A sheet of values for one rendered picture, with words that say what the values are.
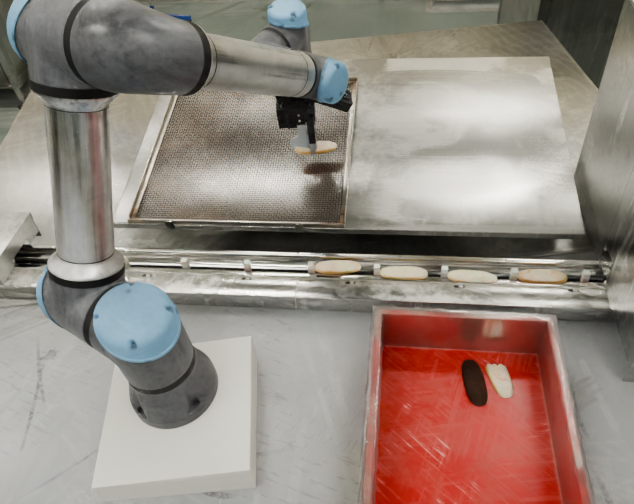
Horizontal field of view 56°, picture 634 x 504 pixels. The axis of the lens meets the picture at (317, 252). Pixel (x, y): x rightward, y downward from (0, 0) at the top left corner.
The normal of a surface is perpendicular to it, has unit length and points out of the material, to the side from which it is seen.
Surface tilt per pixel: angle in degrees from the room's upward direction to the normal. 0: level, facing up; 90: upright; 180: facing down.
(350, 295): 0
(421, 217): 10
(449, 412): 0
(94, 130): 87
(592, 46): 90
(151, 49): 68
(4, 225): 0
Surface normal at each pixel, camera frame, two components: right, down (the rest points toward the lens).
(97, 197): 0.73, 0.40
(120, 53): 0.18, 0.41
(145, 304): 0.00, -0.62
